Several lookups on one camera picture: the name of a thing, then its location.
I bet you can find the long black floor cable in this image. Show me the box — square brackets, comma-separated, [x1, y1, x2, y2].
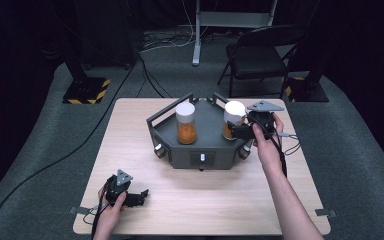
[0, 61, 139, 240]

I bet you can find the grey plug with thin cable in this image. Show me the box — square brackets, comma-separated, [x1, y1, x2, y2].
[275, 131, 302, 157]

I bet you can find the bundle of floor cables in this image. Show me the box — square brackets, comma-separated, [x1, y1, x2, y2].
[139, 26, 199, 54]

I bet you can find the white-lidded jar of orange powder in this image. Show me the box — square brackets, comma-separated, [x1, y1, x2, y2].
[221, 100, 248, 141]
[174, 101, 198, 146]

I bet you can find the black stand with striped base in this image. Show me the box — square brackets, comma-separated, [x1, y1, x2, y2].
[61, 39, 112, 105]
[280, 29, 330, 104]

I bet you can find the black folding chair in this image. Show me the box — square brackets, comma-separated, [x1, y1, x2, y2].
[216, 24, 310, 100]

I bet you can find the person's left hand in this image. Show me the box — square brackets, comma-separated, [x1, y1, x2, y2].
[97, 191, 128, 225]

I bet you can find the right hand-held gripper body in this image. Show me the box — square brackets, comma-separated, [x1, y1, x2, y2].
[246, 99, 285, 140]

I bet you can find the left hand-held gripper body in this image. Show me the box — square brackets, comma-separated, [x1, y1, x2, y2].
[105, 168, 134, 207]

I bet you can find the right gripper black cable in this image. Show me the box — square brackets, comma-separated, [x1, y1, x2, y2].
[247, 114, 288, 178]

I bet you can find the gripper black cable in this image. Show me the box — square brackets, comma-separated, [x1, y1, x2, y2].
[247, 114, 288, 178]
[82, 181, 113, 240]

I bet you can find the person's right hand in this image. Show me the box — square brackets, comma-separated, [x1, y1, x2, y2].
[251, 113, 285, 169]

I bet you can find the dark grey hexagonal tray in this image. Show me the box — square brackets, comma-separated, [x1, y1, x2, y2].
[145, 92, 258, 172]

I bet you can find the white metal stand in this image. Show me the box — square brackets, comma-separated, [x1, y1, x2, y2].
[191, 0, 279, 67]

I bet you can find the grey tape tab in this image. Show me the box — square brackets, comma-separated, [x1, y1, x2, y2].
[68, 205, 96, 216]
[314, 208, 337, 219]

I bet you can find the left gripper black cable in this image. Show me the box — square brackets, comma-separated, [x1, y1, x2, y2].
[82, 181, 113, 240]

